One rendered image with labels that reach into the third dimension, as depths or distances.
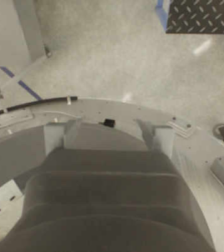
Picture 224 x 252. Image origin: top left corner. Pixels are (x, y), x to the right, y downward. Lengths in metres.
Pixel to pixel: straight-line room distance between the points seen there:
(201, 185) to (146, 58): 0.98
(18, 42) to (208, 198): 1.18
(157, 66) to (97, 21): 0.52
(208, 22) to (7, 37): 1.02
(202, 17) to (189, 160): 0.49
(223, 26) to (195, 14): 0.11
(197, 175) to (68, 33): 1.19
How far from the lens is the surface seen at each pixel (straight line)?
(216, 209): 0.63
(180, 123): 0.80
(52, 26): 1.45
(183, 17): 0.73
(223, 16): 0.77
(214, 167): 0.69
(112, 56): 1.39
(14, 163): 0.88
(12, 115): 1.00
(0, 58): 1.35
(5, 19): 1.24
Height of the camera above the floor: 1.31
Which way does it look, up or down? 50 degrees down
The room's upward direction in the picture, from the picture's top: 169 degrees counter-clockwise
